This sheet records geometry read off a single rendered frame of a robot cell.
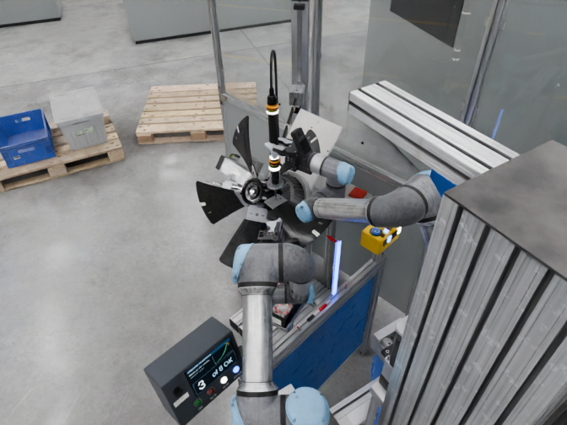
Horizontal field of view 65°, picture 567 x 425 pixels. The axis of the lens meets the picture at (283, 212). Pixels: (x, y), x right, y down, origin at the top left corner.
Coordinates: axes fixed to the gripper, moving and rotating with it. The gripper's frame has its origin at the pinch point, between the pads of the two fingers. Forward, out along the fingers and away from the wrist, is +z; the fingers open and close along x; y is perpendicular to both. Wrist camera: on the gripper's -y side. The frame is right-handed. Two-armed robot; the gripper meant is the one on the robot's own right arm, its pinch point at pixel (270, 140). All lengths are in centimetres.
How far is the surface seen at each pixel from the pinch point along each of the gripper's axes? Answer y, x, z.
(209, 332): 24, -67, -25
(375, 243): 44, 14, -44
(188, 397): 33, -84, -30
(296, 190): 33.0, 13.6, -3.3
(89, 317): 150, -52, 115
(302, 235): 32.1, -9.5, -21.5
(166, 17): 121, 323, 423
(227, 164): 37, 16, 40
